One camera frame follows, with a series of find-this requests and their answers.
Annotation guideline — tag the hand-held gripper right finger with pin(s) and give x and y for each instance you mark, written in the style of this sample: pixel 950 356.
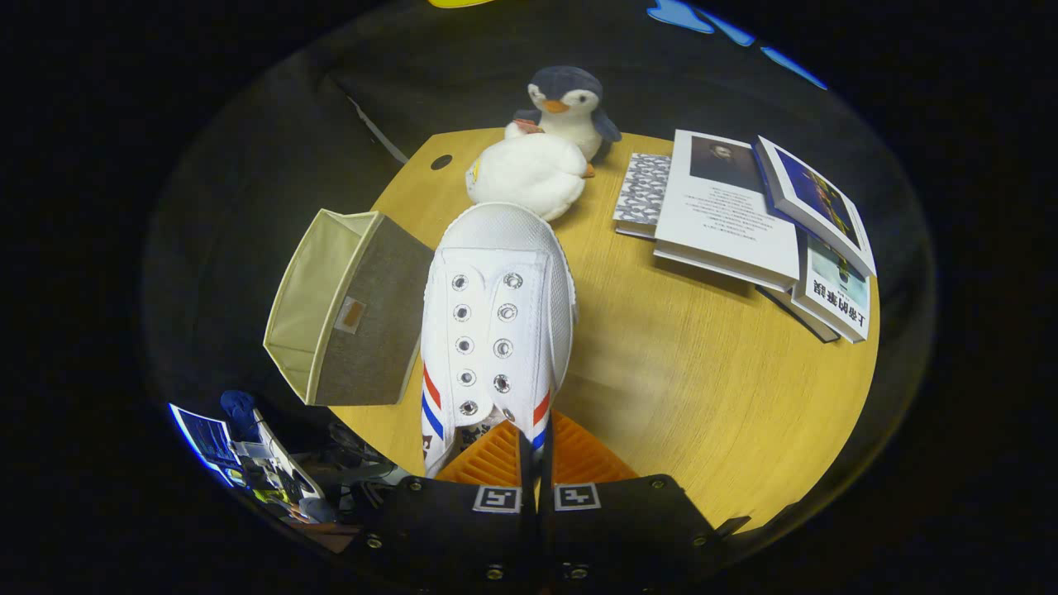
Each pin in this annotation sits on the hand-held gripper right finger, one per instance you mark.
pixel 628 525

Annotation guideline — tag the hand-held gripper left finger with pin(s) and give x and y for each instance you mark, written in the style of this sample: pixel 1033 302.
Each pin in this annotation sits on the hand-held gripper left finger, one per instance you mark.
pixel 463 525

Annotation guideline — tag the grey fabric storage box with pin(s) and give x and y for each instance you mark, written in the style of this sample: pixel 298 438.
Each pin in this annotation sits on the grey fabric storage box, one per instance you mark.
pixel 372 314

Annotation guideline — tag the white canvas shoe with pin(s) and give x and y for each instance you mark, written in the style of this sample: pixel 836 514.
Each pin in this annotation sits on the white canvas shoe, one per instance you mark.
pixel 504 248

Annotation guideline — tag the white device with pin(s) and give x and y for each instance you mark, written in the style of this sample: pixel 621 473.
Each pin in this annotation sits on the white device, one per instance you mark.
pixel 277 467

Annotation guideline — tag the blue cloth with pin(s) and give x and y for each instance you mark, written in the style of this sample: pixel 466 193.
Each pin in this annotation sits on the blue cloth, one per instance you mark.
pixel 240 411

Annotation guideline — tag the white and green book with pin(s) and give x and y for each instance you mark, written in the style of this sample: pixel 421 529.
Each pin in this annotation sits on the white and green book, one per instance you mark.
pixel 835 293

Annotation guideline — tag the white book with portrait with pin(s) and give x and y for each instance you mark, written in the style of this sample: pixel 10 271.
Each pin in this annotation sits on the white book with portrait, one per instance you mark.
pixel 727 227

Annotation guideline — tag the patterned notebook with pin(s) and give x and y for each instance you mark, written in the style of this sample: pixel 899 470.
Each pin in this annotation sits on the patterned notebook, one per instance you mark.
pixel 643 194

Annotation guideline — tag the white duck plush toy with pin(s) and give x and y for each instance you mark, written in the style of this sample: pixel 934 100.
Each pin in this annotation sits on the white duck plush toy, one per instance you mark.
pixel 529 173

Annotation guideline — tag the black desk grommet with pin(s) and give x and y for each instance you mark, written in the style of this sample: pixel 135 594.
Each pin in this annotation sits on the black desk grommet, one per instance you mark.
pixel 440 162

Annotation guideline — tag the blue cover book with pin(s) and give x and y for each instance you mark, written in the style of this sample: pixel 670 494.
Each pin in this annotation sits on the blue cover book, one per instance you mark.
pixel 818 202

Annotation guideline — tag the penguin plush toy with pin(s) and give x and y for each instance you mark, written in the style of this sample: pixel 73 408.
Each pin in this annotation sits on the penguin plush toy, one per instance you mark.
pixel 570 103

